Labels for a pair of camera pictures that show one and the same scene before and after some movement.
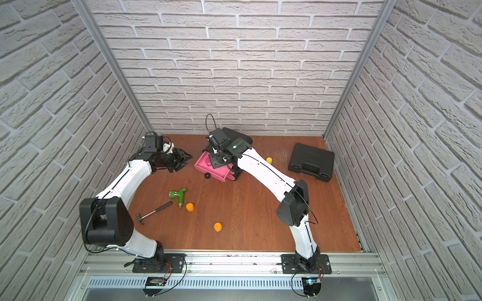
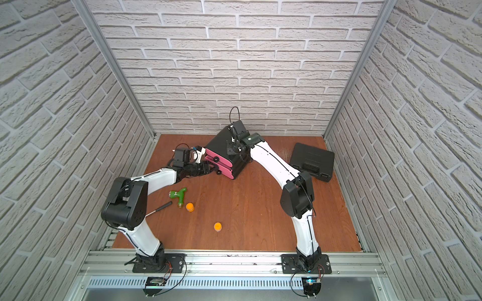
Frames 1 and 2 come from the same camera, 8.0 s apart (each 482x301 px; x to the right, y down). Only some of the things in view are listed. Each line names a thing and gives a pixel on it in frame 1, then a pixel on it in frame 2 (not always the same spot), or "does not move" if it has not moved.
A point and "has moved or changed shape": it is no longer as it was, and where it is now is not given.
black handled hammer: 139,218 does not move
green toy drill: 180,194 does not move
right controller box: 311,286 does not move
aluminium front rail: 119,265 does not move
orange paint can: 189,207 does not move
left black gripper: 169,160 → 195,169
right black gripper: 215,163 → 231,150
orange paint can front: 218,226 does not move
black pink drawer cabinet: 204,163 has moved or changed shape
